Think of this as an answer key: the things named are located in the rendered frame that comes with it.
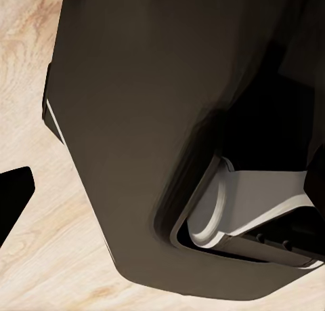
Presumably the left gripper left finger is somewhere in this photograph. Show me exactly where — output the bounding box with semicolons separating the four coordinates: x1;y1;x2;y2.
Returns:
0;166;35;247

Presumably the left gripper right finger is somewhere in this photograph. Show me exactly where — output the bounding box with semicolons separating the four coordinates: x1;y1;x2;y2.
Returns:
303;166;325;220

